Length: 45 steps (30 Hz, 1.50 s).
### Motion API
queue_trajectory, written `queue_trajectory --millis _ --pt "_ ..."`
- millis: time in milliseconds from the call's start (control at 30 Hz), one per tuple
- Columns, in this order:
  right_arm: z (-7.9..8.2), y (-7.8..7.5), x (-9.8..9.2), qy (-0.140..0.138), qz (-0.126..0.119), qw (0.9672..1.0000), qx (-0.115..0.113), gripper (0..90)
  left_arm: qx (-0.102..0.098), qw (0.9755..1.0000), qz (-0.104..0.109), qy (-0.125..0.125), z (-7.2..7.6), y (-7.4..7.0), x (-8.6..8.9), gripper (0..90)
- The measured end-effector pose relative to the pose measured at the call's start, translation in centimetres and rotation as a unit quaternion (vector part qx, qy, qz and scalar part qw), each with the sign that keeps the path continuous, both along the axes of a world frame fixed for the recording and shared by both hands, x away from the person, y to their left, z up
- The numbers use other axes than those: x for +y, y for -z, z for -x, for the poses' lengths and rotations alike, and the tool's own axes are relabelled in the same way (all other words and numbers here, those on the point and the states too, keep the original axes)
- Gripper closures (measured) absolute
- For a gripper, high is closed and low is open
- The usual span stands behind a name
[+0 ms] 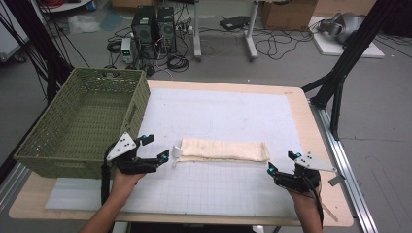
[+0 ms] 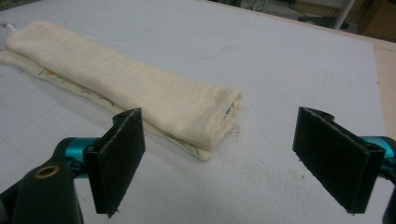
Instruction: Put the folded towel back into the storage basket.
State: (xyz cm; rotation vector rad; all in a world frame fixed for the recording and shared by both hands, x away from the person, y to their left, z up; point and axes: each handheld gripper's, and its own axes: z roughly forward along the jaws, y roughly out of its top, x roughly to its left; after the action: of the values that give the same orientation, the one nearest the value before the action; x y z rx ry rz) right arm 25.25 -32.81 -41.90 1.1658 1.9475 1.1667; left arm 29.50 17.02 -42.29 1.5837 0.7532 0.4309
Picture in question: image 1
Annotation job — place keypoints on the person's right hand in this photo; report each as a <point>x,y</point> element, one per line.
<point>302,197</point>

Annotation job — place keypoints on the clear plastic bag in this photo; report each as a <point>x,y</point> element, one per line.
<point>83,23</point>

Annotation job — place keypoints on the white grid mat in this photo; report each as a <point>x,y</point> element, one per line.
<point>210,113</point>

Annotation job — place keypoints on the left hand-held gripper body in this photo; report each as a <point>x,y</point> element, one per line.
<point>124,149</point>

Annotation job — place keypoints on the green wicker basket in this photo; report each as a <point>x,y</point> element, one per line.
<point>81,119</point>

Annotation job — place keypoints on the cream towel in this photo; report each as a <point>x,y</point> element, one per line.
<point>223,150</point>

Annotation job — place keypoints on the white floor board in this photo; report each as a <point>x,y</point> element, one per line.
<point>348,48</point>

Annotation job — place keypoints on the grey rounded device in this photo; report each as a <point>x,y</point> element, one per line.
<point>343,26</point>

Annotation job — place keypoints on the black metal stand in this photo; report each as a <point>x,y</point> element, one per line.
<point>353,55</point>
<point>45,55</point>

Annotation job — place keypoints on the grey tape piece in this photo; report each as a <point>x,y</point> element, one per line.
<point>336,180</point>

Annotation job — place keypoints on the black computer tower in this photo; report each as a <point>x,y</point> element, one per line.
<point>166,29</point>
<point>143,30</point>

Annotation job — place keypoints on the white desk leg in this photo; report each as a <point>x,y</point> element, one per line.
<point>251,35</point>
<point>197,32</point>

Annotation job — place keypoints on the brown cardboard box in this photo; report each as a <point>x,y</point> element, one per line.
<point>288,14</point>

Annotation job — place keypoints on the flat black device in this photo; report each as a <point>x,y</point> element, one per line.
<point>233,22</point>

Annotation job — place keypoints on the aluminium rail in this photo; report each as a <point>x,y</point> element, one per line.
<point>346,168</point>
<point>13,187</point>

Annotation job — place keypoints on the person's left hand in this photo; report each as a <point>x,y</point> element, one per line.
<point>124,182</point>

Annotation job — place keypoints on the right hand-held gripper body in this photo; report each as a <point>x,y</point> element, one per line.
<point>304,179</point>

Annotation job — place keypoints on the grey power supply unit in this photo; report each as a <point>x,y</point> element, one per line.
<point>127,50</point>

